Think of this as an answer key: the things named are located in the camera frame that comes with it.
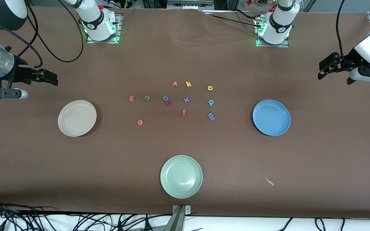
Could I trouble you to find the brown table cover sheet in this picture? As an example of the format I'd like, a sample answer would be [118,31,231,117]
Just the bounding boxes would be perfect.
[0,6,370,219]

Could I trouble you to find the beige round plate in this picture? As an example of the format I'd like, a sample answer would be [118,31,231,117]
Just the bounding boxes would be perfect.
[57,100,97,137]

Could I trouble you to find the grey metal box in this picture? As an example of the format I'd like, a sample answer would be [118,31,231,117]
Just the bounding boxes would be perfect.
[167,0,214,10]

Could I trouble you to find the black cable across table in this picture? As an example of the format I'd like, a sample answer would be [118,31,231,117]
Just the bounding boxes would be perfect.
[201,9,262,28]

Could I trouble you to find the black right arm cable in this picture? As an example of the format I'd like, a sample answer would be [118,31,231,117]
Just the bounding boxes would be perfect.
[10,0,84,69]

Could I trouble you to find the blue round plate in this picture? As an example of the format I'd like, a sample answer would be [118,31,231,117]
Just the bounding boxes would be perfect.
[252,99,291,136]

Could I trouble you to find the black floor cable tangle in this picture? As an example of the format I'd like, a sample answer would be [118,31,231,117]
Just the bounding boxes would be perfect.
[0,197,172,231]

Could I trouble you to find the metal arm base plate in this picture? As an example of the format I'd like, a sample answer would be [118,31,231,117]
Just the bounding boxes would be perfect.
[254,16,290,48]
[86,13,122,44]

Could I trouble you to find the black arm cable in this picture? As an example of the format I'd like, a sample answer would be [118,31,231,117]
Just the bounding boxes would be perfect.
[335,0,347,56]
[10,0,84,69]

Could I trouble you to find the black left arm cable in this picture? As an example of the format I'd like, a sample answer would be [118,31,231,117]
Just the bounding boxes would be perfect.
[335,0,347,56]

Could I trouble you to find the green round plate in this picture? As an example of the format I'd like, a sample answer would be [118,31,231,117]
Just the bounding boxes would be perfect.
[160,155,203,199]

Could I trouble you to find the dried flower bunch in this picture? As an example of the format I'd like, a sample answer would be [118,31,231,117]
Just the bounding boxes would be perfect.
[244,0,269,8]

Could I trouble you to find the metal table edge bracket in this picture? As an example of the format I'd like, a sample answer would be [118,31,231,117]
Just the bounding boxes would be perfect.
[164,205,192,231]

